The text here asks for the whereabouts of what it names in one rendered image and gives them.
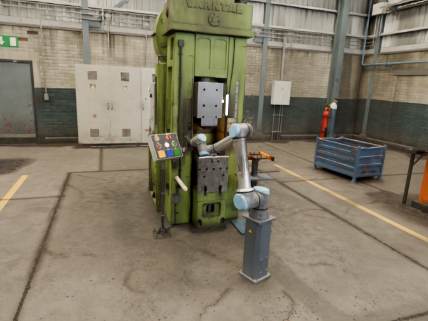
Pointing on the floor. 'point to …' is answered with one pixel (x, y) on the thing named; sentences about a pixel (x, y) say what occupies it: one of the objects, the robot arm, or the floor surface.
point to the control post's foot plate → (162, 234)
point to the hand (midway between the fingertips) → (181, 148)
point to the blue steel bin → (349, 156)
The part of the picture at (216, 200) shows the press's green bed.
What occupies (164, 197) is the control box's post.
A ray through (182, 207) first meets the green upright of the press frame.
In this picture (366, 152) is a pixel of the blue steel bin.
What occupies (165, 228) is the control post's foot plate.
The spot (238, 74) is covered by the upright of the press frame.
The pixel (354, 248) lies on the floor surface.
